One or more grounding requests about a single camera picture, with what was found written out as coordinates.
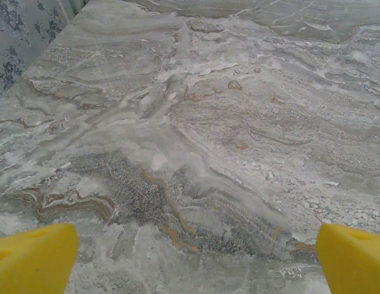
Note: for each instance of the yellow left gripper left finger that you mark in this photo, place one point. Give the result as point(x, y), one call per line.
point(30, 263)

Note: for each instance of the floral fabric backdrop panel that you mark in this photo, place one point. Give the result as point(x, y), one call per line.
point(18, 30)

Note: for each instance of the aluminium frame post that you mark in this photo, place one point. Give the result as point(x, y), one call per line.
point(74, 6)

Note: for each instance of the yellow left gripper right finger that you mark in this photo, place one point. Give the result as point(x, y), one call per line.
point(355, 266)

